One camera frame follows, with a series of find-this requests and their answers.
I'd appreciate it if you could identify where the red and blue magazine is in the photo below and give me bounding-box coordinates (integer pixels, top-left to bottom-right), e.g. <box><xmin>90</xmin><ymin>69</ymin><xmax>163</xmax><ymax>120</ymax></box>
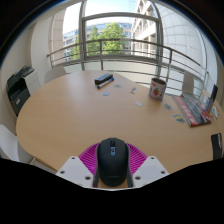
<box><xmin>172</xmin><ymin>94</ymin><xmax>212</xmax><ymax>128</ymax></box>

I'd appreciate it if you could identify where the black computer mouse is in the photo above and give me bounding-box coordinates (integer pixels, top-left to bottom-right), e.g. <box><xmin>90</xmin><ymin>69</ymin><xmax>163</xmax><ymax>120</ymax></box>
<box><xmin>95</xmin><ymin>137</ymin><xmax>130</xmax><ymax>188</ymax></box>

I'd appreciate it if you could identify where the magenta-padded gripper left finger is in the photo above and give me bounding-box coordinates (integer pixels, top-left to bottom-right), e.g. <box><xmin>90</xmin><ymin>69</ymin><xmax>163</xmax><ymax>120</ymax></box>
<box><xmin>55</xmin><ymin>142</ymin><xmax>101</xmax><ymax>189</ymax></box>

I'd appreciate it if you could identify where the metal balcony railing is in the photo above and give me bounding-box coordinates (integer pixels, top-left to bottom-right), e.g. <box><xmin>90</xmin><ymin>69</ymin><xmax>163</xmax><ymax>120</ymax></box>
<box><xmin>46</xmin><ymin>38</ymin><xmax>211</xmax><ymax>98</ymax></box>

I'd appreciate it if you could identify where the blue marker pen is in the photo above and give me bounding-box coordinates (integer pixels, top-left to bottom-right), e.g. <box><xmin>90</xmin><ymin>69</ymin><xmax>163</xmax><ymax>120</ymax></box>
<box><xmin>96</xmin><ymin>77</ymin><xmax>115</xmax><ymax>90</ymax></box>

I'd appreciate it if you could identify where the black cylindrical speaker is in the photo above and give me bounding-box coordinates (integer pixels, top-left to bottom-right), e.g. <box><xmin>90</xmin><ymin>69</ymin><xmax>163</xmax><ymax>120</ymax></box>
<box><xmin>209</xmin><ymin>83</ymin><xmax>219</xmax><ymax>103</ymax></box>

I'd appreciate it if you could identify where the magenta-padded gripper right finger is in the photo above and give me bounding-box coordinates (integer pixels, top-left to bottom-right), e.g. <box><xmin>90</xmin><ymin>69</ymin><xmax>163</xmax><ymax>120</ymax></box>
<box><xmin>126</xmin><ymin>142</ymin><xmax>170</xmax><ymax>189</ymax></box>

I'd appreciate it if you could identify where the strawberry print mug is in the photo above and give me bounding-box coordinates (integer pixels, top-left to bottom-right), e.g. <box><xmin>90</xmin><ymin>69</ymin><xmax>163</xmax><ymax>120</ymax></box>
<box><xmin>148</xmin><ymin>77</ymin><xmax>167</xmax><ymax>103</ymax></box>

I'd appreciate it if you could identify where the black whiteboard eraser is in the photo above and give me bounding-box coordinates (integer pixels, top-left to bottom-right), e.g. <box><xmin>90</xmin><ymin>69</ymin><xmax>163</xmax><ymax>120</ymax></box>
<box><xmin>94</xmin><ymin>73</ymin><xmax>114</xmax><ymax>85</ymax></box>

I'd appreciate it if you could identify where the black and white printer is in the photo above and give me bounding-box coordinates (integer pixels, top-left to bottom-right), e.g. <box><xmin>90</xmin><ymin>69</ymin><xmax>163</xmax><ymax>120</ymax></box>
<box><xmin>5</xmin><ymin>65</ymin><xmax>36</xmax><ymax>117</ymax></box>

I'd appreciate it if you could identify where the white plastic chair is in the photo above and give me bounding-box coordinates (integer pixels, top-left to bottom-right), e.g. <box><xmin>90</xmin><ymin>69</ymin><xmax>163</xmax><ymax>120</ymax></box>
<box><xmin>43</xmin><ymin>66</ymin><xmax>68</xmax><ymax>85</ymax></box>
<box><xmin>0</xmin><ymin>124</ymin><xmax>34</xmax><ymax>165</ymax></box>
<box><xmin>181</xmin><ymin>71</ymin><xmax>196</xmax><ymax>95</ymax></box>

